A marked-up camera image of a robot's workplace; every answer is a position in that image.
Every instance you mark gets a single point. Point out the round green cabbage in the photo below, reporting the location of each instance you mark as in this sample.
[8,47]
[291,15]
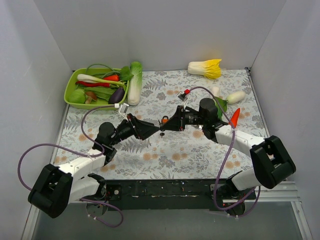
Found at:
[77,96]

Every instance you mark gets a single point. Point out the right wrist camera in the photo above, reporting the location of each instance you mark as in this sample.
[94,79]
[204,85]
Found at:
[183,96]

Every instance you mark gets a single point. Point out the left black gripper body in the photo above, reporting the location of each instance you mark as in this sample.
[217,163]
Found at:
[135,126]

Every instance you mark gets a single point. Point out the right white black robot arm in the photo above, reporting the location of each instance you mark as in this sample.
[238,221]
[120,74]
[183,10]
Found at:
[271,161]

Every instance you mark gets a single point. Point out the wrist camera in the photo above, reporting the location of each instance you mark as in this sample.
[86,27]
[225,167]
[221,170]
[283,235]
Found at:
[183,96]
[122,110]

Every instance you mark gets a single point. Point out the green napa cabbage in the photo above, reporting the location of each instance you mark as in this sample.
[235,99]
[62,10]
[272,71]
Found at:
[135,84]

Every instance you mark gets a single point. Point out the white radish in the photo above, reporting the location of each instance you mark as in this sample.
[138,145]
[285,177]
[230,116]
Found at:
[235,97]

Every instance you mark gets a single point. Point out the purple eggplant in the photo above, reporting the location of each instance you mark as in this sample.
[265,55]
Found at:
[117,96]

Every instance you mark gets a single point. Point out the orange padlock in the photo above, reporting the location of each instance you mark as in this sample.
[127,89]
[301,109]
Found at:
[164,119]

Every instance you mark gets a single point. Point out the brown mushroom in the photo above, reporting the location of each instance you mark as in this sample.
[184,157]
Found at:
[90,96]

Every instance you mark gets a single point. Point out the red chili pepper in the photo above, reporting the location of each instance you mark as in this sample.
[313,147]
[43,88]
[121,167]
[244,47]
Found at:
[93,84]

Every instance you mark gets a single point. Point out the green spinach leaf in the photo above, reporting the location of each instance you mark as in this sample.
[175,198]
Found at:
[125,74]

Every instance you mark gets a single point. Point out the yellow white cabbage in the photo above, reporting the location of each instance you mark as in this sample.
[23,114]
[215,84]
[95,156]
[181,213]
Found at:
[209,68]

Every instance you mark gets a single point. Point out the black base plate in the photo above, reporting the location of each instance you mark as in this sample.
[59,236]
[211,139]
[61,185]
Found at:
[158,194]

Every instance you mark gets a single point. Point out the orange carrot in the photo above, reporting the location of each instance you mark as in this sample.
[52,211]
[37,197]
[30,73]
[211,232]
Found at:
[234,119]

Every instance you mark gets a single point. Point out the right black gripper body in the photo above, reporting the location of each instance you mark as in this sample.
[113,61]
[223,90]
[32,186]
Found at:
[181,118]

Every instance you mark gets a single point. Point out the aluminium frame rail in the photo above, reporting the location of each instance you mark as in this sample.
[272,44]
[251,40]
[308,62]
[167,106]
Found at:
[277,215]

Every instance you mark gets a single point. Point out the small orange pepper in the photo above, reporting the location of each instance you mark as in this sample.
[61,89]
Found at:
[114,78]

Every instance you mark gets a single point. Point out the green leafy vegetable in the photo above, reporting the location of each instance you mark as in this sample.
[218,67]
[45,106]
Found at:
[103,93]

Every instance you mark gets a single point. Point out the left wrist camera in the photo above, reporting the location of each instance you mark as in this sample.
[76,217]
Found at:
[122,110]

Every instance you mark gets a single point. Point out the white green leek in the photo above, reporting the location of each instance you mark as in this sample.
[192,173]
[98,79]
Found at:
[93,79]

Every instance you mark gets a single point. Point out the green bok choy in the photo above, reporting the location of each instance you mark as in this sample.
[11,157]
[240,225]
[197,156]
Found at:
[221,105]

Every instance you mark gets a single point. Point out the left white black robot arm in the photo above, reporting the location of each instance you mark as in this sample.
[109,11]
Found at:
[57,186]

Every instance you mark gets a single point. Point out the floral table mat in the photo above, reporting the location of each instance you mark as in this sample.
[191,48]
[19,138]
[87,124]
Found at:
[178,155]

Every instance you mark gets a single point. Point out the green plastic tray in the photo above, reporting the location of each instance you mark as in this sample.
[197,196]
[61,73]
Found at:
[71,86]

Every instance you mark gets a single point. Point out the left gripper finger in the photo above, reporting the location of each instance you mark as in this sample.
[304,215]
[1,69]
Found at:
[146,131]
[140,124]

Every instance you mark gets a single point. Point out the green long beans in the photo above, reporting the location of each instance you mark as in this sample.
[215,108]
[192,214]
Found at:
[100,70]

